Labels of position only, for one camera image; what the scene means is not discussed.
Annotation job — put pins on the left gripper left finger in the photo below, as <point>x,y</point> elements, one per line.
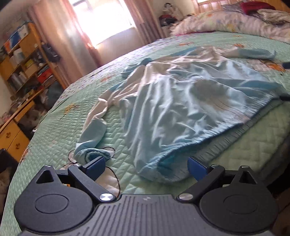
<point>85,177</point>

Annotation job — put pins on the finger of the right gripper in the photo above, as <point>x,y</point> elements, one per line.
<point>286,65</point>
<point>285,97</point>

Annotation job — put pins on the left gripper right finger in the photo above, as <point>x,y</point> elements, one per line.
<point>206,177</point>

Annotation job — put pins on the light blue white jacket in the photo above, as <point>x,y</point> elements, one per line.
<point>193,103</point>

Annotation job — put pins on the cream patterned garment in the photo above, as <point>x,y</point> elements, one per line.
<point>274,16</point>

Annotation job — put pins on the green quilted bee bedspread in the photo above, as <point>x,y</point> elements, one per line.
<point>54,141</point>

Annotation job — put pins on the dark red garment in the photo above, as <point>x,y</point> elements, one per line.
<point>254,6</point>

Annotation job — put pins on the dark patterned garment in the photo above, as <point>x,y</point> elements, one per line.
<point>236,8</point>

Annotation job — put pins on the floral folded duvet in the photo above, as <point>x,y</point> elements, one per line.
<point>230,21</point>

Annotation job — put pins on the wooden desk with drawers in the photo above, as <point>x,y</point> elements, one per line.
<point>12,138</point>

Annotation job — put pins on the dark hanging tote bag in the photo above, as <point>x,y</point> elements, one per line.
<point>50,53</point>

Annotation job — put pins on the wooden bookshelf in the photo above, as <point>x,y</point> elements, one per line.
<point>25,65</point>

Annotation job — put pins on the cluttered white nightstand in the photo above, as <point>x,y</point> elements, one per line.
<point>170,16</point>

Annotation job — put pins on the pink right curtain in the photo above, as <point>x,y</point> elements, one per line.
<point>145,21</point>

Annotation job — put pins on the pink curtain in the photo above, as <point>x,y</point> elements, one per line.
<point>145,21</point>
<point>58,24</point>

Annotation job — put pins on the pink left curtain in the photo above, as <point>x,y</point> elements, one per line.
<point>58,24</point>

